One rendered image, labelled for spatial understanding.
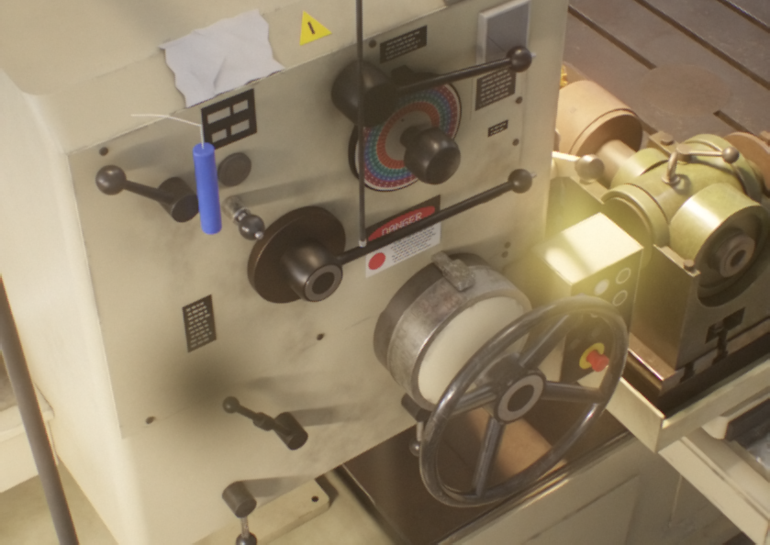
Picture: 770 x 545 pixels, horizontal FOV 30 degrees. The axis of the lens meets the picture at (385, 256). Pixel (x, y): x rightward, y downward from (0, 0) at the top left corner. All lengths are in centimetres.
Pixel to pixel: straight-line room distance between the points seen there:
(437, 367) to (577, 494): 97
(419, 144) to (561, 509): 131
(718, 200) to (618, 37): 97
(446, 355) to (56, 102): 72
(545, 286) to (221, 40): 76
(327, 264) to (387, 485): 106
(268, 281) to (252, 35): 35
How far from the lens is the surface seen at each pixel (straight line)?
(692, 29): 342
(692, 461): 289
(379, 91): 177
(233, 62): 173
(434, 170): 185
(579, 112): 263
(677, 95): 320
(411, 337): 208
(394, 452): 291
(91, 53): 172
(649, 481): 320
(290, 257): 188
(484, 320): 209
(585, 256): 225
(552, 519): 301
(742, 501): 283
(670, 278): 247
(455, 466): 289
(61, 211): 172
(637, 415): 263
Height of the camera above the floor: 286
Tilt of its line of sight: 43 degrees down
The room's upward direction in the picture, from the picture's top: straight up
